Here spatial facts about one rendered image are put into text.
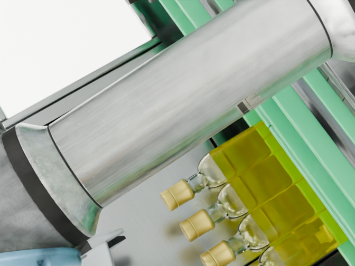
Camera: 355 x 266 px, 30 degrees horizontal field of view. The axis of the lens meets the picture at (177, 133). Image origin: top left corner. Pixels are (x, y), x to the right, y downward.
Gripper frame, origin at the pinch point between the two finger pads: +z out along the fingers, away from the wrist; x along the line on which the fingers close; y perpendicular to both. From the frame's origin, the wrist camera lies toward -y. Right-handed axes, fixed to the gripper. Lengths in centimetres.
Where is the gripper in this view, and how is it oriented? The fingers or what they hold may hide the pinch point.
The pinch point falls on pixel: (114, 234)
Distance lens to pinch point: 103.3
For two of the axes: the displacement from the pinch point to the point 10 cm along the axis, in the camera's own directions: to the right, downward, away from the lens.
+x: 0.2, -3.4, -9.4
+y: 5.4, 8.0, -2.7
